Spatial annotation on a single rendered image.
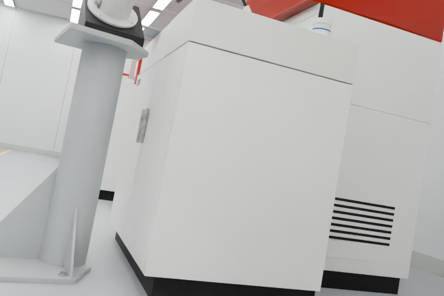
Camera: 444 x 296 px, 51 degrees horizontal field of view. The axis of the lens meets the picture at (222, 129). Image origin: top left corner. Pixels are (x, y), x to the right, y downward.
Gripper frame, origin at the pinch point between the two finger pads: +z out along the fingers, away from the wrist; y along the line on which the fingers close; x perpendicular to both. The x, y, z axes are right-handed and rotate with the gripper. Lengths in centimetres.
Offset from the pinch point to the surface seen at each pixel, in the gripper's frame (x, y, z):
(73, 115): 20, 20, 64
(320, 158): 50, -60, 46
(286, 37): 50, -32, 13
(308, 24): 8, -56, -15
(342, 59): 50, -55, 10
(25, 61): -796, 128, -38
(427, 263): -51, -223, 61
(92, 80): 22, 19, 50
